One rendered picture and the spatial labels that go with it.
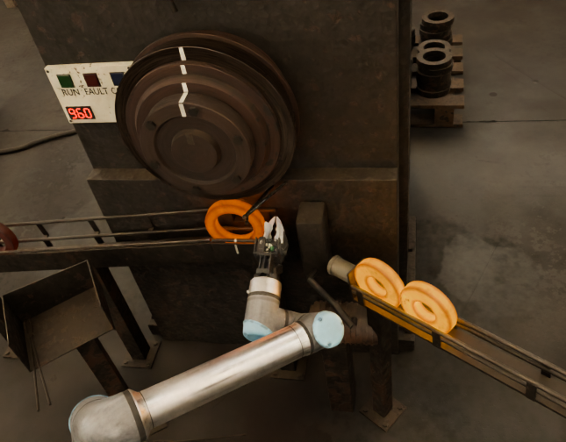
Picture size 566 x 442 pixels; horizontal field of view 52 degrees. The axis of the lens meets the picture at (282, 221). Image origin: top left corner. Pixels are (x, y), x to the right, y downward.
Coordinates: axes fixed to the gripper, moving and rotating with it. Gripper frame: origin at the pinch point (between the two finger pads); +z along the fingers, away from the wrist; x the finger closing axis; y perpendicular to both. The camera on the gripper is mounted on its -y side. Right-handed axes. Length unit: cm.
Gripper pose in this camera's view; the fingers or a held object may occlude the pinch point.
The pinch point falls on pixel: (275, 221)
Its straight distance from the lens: 172.9
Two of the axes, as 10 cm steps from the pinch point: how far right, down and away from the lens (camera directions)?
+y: -1.8, -4.7, -8.6
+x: -9.8, -0.2, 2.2
